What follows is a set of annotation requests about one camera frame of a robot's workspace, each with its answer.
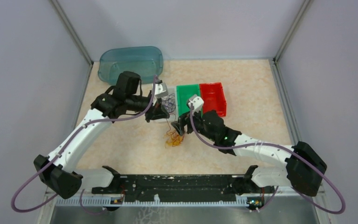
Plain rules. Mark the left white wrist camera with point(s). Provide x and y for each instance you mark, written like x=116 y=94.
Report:
x=161 y=90

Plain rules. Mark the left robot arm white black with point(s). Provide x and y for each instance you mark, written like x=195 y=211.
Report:
x=121 y=102

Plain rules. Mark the white plastic bin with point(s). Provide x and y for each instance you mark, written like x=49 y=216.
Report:
x=170 y=104

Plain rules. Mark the red plastic bin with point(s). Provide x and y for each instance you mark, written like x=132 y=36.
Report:
x=214 y=98

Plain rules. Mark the right aluminium frame post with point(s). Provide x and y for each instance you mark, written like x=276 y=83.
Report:
x=292 y=30

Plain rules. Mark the aluminium frame post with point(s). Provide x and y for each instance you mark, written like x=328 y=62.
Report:
x=71 y=30
x=292 y=30

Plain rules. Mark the green plastic bin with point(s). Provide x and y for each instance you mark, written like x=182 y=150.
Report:
x=184 y=92

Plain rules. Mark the teal transparent plastic tub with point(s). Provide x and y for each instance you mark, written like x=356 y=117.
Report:
x=147 y=61

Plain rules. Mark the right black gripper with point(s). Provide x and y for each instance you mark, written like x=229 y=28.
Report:
x=183 y=121

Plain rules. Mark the white slotted cable duct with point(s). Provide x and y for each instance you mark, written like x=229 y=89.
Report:
x=108 y=201

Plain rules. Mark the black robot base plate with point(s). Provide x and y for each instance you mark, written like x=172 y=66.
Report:
x=179 y=188

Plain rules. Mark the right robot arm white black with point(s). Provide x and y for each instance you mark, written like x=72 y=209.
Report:
x=297 y=166

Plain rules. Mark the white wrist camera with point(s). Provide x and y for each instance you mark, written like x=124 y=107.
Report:
x=161 y=90
x=195 y=103

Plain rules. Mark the left aluminium frame post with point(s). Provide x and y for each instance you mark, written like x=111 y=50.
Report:
x=71 y=30

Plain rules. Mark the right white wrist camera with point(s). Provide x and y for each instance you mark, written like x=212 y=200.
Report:
x=195 y=103

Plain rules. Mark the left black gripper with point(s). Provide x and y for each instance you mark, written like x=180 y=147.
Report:
x=156 y=112

